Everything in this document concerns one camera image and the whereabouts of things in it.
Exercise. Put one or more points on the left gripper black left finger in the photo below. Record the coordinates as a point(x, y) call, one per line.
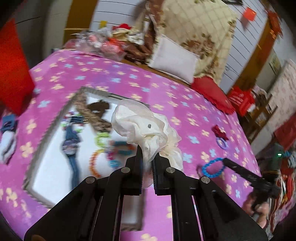
point(92, 210)

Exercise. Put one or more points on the small blue card box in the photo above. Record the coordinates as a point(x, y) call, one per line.
point(9, 123)

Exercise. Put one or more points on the pink floral bed sheet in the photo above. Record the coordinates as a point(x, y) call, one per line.
point(60, 75)

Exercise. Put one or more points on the white pillow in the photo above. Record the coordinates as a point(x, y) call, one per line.
point(172, 59)

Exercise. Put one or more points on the brown patterned blanket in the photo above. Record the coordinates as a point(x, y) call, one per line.
point(141, 53)

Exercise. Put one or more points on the white fluffy scrunchie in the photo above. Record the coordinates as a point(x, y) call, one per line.
point(8, 146)

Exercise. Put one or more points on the blue strap wrist watch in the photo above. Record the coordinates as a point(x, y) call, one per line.
point(71, 145)

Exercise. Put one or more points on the red tote bag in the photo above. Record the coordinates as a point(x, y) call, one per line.
point(241, 100)
point(17, 85)

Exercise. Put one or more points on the santa plush toy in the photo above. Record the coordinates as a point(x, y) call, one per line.
point(120, 32)

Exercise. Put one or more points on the clear plastic snack bag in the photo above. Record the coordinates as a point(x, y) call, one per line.
point(100, 43)

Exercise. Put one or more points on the red heart cushion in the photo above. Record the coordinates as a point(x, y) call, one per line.
point(213, 93)

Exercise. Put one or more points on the beige floral quilt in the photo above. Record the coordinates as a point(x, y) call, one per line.
point(205, 28)

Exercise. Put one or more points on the brown scrunchie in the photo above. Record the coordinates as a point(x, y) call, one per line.
point(99, 108)

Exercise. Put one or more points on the red velvet bow clip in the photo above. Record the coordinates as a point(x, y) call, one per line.
point(219, 133)

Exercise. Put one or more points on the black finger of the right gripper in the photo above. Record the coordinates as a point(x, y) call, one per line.
point(241, 171)

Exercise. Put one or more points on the cream chiffon scrunchie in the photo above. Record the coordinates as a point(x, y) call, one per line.
point(151, 131)

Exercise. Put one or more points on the red tote bag right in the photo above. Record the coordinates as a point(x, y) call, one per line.
point(241, 100)

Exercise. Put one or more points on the red tote bag left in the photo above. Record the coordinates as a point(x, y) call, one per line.
point(17, 85)

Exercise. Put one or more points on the striped white jewelry tray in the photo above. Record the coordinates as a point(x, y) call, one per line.
point(48, 178)

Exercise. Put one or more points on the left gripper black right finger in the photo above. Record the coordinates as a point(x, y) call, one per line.
point(201, 209)

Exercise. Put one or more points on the person's hand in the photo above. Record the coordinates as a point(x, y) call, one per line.
point(262, 210)

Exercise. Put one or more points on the leopard print bow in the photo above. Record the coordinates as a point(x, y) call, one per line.
point(98, 124)

